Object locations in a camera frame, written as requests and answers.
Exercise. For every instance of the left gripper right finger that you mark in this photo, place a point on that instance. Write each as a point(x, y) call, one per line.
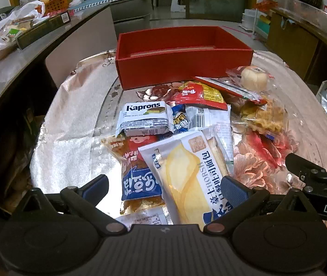
point(245, 203)

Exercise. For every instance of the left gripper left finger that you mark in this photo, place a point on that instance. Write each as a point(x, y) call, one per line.
point(83, 201)

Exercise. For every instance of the red blue cake packet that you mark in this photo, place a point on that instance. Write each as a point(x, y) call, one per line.
point(140, 189)

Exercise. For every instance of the toast bread packet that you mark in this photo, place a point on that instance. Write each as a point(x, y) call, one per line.
point(189, 168)

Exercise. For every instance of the waffle cookies clear packet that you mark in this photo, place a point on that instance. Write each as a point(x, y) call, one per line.
point(271, 117)

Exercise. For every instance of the white snack packet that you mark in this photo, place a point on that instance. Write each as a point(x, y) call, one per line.
point(201, 117)

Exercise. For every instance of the small blue candy packet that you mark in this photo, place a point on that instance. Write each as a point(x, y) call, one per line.
point(180, 120)

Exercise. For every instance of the Kaprons wafer packet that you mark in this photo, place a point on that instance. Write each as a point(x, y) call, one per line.
point(145, 118)

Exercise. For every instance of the round white bun packet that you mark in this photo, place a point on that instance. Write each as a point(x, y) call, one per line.
point(251, 78)

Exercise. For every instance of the red white long packet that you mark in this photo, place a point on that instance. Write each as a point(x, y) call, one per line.
point(234, 90)

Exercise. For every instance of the red yellow snack bag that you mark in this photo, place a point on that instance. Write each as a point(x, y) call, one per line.
point(197, 93)

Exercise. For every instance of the floral tablecloth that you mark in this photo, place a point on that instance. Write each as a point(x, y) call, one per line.
point(69, 151)

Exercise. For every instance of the wooden cabinet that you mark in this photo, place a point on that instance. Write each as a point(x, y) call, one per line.
point(301, 45)

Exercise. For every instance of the grey coffee table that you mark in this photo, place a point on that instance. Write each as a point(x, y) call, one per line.
point(88, 33)

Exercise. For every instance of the white stacked containers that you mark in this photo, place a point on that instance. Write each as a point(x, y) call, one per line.
point(248, 18)

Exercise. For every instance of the red cardboard box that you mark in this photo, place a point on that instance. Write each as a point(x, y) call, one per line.
point(173, 54)

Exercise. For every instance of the red paper decoration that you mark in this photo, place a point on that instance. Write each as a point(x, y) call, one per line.
point(265, 5)

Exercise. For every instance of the dark green box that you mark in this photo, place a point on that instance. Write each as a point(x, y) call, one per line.
point(42, 29)

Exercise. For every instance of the grey sofa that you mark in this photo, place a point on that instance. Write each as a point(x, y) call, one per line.
point(131, 15)

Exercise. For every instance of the white plastic bag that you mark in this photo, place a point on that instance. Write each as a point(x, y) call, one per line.
point(17, 23)

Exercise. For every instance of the orange plastic basket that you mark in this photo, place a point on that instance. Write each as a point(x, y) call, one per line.
point(52, 6)

